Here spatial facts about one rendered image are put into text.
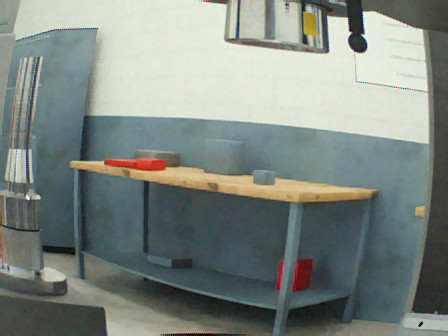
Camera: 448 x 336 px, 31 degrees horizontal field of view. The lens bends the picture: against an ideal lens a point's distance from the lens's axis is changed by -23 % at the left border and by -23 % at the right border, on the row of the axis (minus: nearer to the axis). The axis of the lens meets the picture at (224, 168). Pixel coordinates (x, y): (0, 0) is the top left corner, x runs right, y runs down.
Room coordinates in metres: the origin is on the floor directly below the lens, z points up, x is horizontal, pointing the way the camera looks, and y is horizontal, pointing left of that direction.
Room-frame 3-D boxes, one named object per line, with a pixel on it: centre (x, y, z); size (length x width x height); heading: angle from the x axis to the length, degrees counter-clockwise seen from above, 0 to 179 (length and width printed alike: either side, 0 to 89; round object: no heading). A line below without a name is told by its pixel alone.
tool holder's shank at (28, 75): (0.68, 0.16, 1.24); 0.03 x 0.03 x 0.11
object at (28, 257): (0.68, 0.16, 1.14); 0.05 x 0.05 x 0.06
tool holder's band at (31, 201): (0.68, 0.16, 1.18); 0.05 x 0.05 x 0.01
